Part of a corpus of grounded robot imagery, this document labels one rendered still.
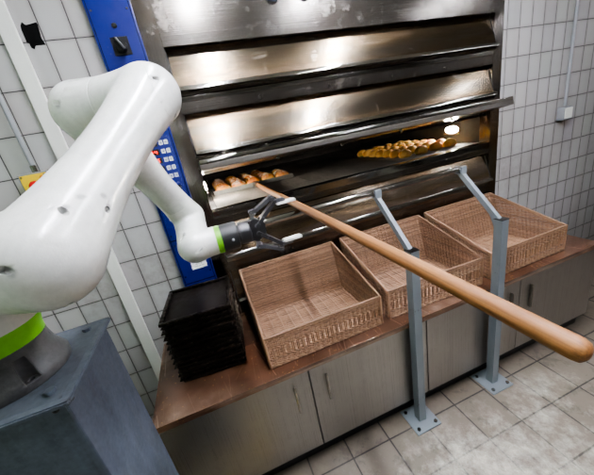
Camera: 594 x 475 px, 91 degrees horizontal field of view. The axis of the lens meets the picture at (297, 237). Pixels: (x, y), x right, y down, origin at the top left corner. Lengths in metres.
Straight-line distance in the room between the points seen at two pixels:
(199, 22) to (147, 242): 0.98
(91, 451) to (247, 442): 0.95
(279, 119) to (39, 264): 1.28
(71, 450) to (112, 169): 0.41
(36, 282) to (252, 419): 1.12
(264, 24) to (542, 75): 1.84
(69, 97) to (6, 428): 0.57
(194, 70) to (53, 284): 1.22
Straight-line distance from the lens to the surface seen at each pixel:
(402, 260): 0.62
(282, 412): 1.43
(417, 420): 1.84
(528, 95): 2.59
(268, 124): 1.52
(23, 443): 0.60
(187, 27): 1.55
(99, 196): 0.47
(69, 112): 0.79
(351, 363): 1.41
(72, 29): 1.58
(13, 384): 0.60
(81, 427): 0.58
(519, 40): 2.51
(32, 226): 0.43
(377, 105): 1.77
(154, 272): 1.60
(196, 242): 0.94
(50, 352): 0.62
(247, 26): 1.58
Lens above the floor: 1.48
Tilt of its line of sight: 20 degrees down
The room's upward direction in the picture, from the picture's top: 11 degrees counter-clockwise
